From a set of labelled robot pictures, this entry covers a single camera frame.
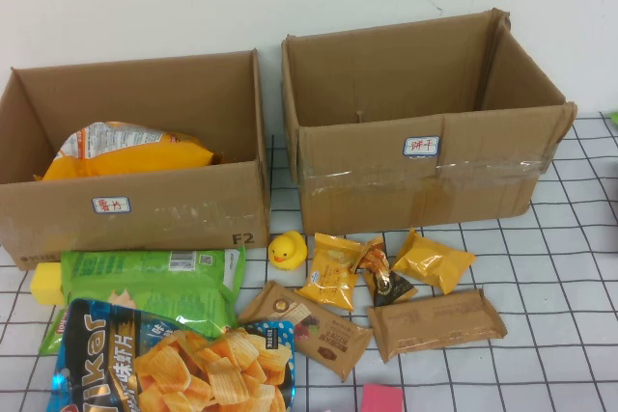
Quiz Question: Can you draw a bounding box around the plain yellow small snack pack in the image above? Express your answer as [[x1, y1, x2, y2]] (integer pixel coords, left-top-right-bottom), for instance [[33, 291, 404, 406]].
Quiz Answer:
[[391, 227, 477, 295]]

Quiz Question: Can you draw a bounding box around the blue Vikar shrimp chip bag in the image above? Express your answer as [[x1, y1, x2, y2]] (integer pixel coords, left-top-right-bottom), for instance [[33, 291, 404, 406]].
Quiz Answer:
[[43, 298, 296, 412]]

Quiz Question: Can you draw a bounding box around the yellow printed small snack pack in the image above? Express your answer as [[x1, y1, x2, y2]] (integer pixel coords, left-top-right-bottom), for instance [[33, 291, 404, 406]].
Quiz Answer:
[[294, 232, 363, 313]]

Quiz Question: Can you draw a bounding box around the taped cardboard box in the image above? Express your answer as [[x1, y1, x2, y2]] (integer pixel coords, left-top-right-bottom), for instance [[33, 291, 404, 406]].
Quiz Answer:
[[281, 7, 578, 237]]

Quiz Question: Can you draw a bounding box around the yellow rubber duck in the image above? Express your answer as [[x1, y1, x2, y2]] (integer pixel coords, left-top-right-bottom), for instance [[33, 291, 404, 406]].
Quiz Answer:
[[267, 231, 309, 269]]

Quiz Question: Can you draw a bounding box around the cardboard box marked F2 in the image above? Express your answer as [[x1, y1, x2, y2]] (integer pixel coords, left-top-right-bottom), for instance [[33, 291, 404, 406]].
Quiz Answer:
[[0, 48, 271, 272]]

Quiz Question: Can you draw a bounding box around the black orange triangular candy pack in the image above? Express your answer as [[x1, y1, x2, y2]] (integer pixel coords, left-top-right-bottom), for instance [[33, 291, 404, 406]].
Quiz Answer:
[[350, 235, 419, 308]]

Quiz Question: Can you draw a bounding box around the brown wafer pack with picture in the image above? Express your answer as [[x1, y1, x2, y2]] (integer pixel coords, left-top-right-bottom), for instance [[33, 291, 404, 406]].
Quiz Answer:
[[237, 280, 374, 383]]

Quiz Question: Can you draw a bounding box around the yellow chip bag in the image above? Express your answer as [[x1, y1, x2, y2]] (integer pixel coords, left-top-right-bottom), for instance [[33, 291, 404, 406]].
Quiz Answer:
[[32, 121, 226, 182]]

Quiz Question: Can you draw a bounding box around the green Lay's chip bag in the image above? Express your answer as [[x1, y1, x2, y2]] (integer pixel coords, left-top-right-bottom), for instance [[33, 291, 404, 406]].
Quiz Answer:
[[37, 245, 247, 356]]

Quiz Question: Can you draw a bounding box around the plain brown wafer pack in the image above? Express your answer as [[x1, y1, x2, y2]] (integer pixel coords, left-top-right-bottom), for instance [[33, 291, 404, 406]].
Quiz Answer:
[[366, 288, 508, 364]]

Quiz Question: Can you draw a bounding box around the pink sticky note pad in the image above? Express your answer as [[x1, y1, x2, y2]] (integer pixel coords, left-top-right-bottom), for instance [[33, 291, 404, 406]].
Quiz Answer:
[[360, 382, 406, 412]]

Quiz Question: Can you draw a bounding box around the white black-grid tablecloth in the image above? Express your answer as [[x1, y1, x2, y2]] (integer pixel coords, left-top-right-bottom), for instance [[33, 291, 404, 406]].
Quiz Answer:
[[0, 110, 618, 412]]

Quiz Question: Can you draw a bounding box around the yellow sponge block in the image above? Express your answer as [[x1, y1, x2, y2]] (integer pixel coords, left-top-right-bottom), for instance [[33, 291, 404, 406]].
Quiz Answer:
[[29, 261, 67, 307]]

